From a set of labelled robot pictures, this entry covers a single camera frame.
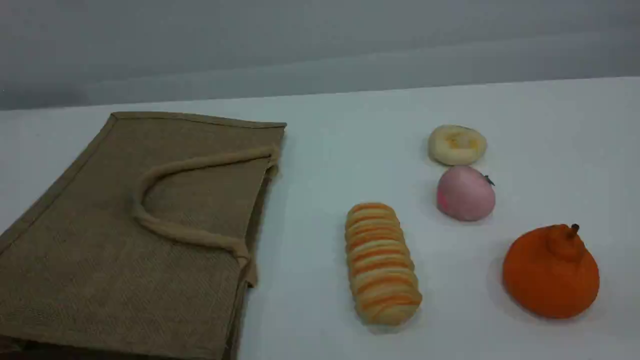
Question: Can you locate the orange striped bread loaf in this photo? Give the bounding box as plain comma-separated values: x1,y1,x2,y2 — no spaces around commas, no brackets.
345,202,423,327

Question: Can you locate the pink peach toy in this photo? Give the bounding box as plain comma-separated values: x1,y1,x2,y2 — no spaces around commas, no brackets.
436,165,497,222

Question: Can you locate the pale yellow egg yolk pastry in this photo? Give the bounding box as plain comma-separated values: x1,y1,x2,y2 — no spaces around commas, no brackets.
428,124,488,166

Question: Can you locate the brown jute tote bag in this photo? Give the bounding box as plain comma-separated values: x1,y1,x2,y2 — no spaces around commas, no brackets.
0,111,287,360

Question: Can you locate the orange tangerine toy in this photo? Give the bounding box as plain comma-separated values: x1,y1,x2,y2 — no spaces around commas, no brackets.
502,223,600,319

